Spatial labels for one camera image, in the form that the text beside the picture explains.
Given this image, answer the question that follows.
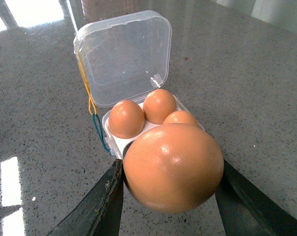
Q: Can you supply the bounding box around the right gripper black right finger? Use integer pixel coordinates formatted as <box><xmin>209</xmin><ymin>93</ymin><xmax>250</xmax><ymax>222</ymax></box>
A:
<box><xmin>215</xmin><ymin>160</ymin><xmax>297</xmax><ymax>236</ymax></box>

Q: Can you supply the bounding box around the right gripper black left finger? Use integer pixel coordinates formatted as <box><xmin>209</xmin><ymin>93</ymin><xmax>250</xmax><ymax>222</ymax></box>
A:
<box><xmin>48</xmin><ymin>159</ymin><xmax>124</xmax><ymax>236</ymax></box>

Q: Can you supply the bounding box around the blue rubber band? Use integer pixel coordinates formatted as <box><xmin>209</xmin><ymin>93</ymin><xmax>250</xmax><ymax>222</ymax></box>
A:
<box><xmin>92</xmin><ymin>113</ymin><xmax>110</xmax><ymax>152</ymax></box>

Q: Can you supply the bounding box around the yellow rubber band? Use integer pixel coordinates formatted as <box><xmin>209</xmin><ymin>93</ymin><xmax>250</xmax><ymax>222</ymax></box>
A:
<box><xmin>77</xmin><ymin>52</ymin><xmax>97</xmax><ymax>115</ymax></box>

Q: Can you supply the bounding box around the clear plastic egg box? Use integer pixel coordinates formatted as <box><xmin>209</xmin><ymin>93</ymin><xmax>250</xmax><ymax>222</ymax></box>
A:
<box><xmin>73</xmin><ymin>10</ymin><xmax>206</xmax><ymax>160</ymax></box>

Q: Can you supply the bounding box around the brown egg front left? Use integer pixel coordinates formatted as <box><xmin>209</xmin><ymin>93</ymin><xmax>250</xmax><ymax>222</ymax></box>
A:
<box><xmin>108</xmin><ymin>100</ymin><xmax>145</xmax><ymax>139</ymax></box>

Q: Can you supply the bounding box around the brown egg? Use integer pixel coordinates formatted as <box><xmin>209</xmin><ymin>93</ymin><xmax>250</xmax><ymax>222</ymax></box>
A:
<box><xmin>108</xmin><ymin>100</ymin><xmax>145</xmax><ymax>139</ymax></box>
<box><xmin>163</xmin><ymin>110</ymin><xmax>199</xmax><ymax>127</ymax></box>
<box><xmin>143</xmin><ymin>89</ymin><xmax>177</xmax><ymax>124</ymax></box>

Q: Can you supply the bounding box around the brown egg back right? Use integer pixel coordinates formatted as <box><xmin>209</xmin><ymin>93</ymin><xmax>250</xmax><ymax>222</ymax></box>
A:
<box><xmin>163</xmin><ymin>110</ymin><xmax>199</xmax><ymax>127</ymax></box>

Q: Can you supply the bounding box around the brown egg back left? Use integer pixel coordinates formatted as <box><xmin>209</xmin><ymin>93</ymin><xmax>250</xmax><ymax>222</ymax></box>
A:
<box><xmin>143</xmin><ymin>89</ymin><xmax>177</xmax><ymax>124</ymax></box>

